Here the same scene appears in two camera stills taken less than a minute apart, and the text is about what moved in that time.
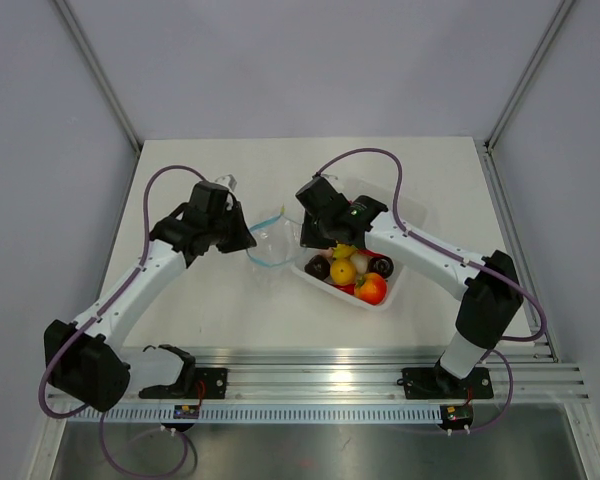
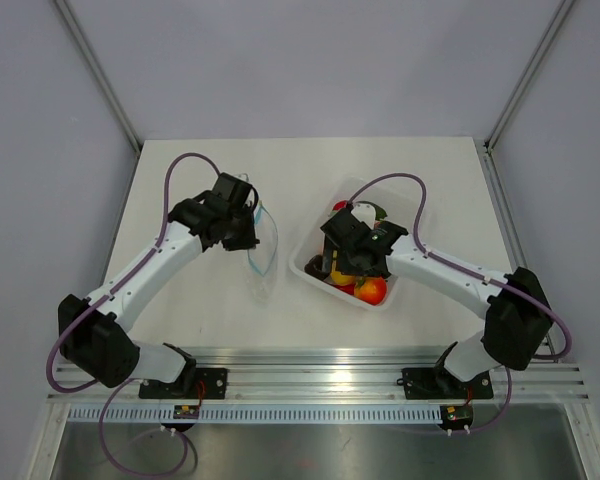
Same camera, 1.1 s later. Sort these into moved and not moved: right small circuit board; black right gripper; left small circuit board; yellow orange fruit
Moved: black right gripper
Not moved: right small circuit board; yellow orange fruit; left small circuit board
